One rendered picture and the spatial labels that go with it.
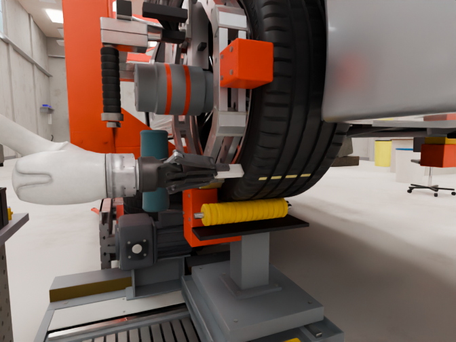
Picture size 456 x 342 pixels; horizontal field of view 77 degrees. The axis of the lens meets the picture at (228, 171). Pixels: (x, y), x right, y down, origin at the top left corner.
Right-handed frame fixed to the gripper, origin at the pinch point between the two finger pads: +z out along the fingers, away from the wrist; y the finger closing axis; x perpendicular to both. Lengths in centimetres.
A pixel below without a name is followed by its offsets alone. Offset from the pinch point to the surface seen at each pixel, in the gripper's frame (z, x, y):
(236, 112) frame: -0.4, 5.0, 13.2
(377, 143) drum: 628, 358, -360
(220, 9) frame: -3.4, 20.2, 27.0
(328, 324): 33, -32, -36
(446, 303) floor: 107, -36, -54
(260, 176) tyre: 7.4, -2.6, 0.6
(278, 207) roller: 18.0, -3.5, -13.1
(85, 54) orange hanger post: -34, 74, -17
